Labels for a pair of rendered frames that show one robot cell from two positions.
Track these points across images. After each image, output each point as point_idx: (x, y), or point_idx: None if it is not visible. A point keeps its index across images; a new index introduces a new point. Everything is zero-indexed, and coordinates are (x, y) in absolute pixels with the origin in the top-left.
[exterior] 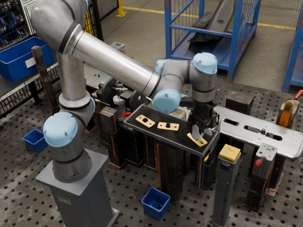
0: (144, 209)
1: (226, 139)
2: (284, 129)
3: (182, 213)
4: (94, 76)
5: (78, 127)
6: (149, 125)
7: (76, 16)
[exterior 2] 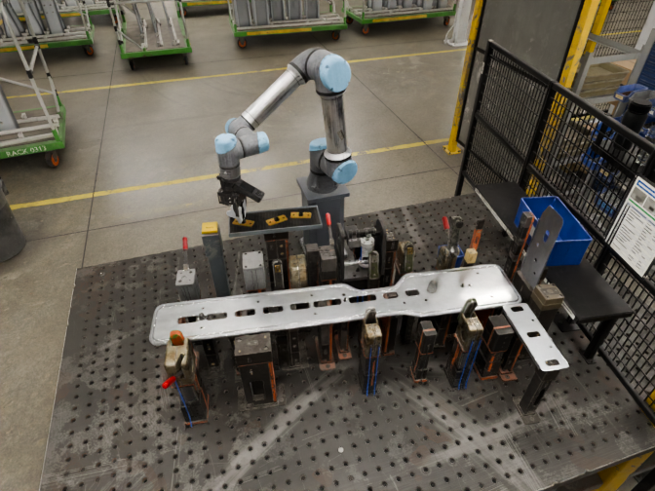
0: None
1: None
2: None
3: None
4: (466, 283)
5: (315, 154)
6: (292, 212)
7: (308, 71)
